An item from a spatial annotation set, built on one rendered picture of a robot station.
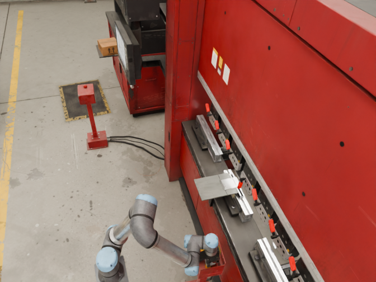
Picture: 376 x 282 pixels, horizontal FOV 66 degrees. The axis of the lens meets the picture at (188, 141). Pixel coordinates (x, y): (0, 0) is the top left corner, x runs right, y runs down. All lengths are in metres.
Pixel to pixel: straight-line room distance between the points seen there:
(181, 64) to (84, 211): 1.77
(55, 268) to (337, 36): 2.68
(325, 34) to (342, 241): 0.73
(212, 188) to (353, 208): 1.09
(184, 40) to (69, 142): 2.19
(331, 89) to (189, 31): 1.34
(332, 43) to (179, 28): 1.32
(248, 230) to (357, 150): 1.15
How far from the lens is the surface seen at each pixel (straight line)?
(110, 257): 1.78
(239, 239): 2.00
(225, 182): 2.07
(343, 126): 1.09
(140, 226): 1.43
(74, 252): 2.98
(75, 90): 4.72
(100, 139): 3.65
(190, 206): 3.06
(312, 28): 1.16
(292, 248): 1.55
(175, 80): 2.40
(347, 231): 1.21
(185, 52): 2.29
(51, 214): 3.25
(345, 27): 1.05
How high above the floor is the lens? 2.61
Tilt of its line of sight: 44 degrees down
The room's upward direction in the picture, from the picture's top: 5 degrees clockwise
